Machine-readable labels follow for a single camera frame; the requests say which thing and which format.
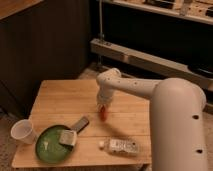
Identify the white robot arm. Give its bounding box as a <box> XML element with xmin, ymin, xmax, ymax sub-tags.
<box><xmin>96</xmin><ymin>68</ymin><xmax>208</xmax><ymax>171</ymax></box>

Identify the grey metal shelf frame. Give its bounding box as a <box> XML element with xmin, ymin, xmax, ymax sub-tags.
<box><xmin>89</xmin><ymin>0</ymin><xmax>213</xmax><ymax>114</ymax></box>

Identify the grey sponge block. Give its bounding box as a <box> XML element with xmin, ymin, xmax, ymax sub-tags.
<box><xmin>59</xmin><ymin>130</ymin><xmax>77</xmax><ymax>146</ymax></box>

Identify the dark wooden cabinet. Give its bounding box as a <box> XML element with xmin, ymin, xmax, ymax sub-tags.
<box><xmin>0</xmin><ymin>0</ymin><xmax>90</xmax><ymax>117</ymax></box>

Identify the green frying pan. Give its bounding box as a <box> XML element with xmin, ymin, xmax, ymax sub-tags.
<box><xmin>35</xmin><ymin>116</ymin><xmax>89</xmax><ymax>164</ymax></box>

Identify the wooden table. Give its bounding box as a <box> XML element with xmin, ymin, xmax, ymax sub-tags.
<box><xmin>11</xmin><ymin>78</ymin><xmax>153</xmax><ymax>169</ymax></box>

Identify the clear plastic water bottle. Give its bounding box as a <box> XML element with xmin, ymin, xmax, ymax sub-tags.
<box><xmin>99</xmin><ymin>138</ymin><xmax>140</xmax><ymax>156</ymax></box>

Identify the clear plastic cup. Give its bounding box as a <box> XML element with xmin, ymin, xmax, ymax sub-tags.
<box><xmin>10</xmin><ymin>119</ymin><xmax>37</xmax><ymax>144</ymax></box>

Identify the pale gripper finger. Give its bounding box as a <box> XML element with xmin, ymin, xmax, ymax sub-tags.
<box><xmin>106</xmin><ymin>103</ymin><xmax>111</xmax><ymax>110</ymax></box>
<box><xmin>98</xmin><ymin>104</ymin><xmax>103</xmax><ymax>113</ymax></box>

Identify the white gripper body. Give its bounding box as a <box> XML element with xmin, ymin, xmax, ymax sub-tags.
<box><xmin>97</xmin><ymin>88</ymin><xmax>114</xmax><ymax>106</ymax></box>

